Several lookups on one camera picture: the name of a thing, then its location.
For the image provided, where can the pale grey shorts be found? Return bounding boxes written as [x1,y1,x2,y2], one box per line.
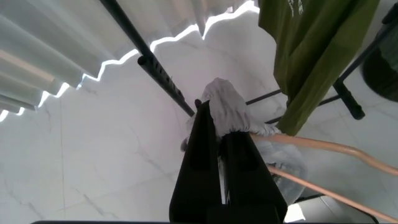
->
[180,77,308,206]

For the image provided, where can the pink clothes hanger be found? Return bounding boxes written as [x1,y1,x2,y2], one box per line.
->
[250,133,398,223]

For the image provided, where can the black clothes rack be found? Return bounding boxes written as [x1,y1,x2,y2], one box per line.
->
[99,0,398,124]

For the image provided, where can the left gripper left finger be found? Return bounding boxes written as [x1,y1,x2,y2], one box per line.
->
[169,101,223,222]

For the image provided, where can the white curtain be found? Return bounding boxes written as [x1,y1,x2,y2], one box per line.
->
[0,0,261,114]

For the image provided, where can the green shirt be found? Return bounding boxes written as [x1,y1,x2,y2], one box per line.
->
[257,0,381,136]

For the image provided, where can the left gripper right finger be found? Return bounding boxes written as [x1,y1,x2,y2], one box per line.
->
[221,131,289,222]

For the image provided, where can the white laundry basket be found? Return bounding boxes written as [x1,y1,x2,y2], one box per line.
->
[361,30,398,103]

